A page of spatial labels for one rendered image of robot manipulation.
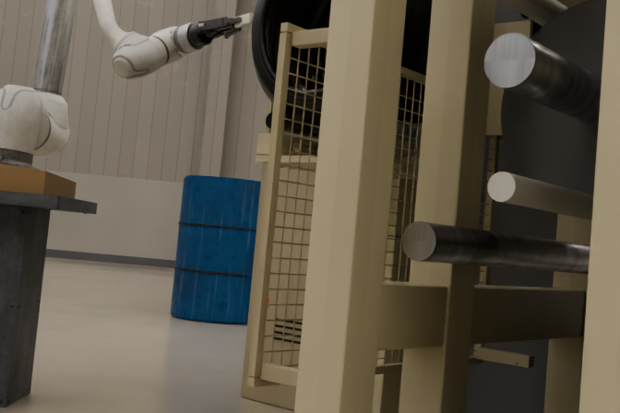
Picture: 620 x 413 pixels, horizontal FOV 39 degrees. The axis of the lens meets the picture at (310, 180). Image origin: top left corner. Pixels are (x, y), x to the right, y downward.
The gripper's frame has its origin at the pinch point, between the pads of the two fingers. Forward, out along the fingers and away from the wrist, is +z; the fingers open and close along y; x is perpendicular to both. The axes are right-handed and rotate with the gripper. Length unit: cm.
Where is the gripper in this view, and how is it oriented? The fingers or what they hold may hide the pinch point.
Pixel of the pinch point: (244, 20)
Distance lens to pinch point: 267.2
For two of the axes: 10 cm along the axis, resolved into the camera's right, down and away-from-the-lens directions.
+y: 6.3, 1.1, 7.7
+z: 7.8, -1.2, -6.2
